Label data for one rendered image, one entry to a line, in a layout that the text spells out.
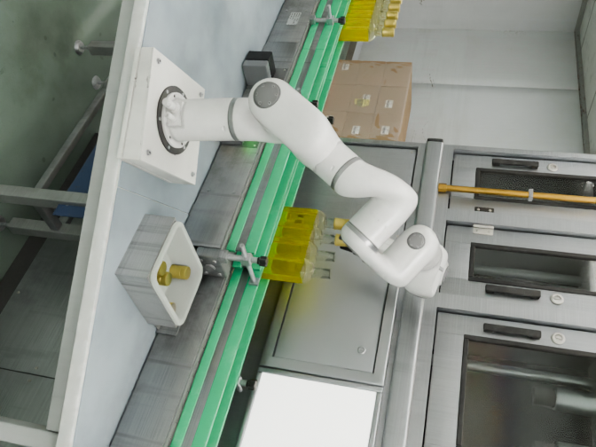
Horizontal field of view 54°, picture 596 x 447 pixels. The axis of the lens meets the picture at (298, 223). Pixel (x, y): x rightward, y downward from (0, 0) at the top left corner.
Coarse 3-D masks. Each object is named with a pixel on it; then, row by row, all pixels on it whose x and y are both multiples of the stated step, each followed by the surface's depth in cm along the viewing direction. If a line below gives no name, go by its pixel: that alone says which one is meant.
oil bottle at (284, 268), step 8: (272, 256) 163; (280, 256) 162; (288, 256) 162; (272, 264) 161; (280, 264) 160; (288, 264) 160; (296, 264) 160; (304, 264) 159; (312, 264) 161; (264, 272) 162; (272, 272) 161; (280, 272) 160; (288, 272) 159; (296, 272) 158; (304, 272) 158; (280, 280) 163; (288, 280) 162; (296, 280) 161; (304, 280) 160
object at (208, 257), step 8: (200, 248) 151; (208, 248) 151; (200, 256) 150; (208, 256) 149; (216, 256) 149; (208, 264) 152; (216, 264) 151; (224, 264) 153; (208, 272) 156; (216, 272) 155; (224, 272) 154
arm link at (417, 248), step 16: (352, 224) 118; (352, 240) 117; (368, 240) 116; (400, 240) 123; (416, 240) 121; (432, 240) 121; (368, 256) 118; (384, 256) 122; (400, 256) 121; (416, 256) 121; (432, 256) 123; (384, 272) 120; (400, 272) 121; (416, 272) 123
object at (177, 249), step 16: (176, 224) 133; (176, 240) 140; (160, 256) 128; (176, 256) 146; (192, 256) 145; (192, 272) 150; (160, 288) 128; (176, 288) 147; (192, 288) 147; (176, 304) 145; (176, 320) 138
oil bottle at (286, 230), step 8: (280, 224) 169; (288, 224) 169; (296, 224) 168; (304, 224) 168; (312, 224) 168; (280, 232) 167; (288, 232) 167; (296, 232) 167; (304, 232) 166; (312, 232) 166; (320, 232) 166; (312, 240) 165; (320, 240) 166
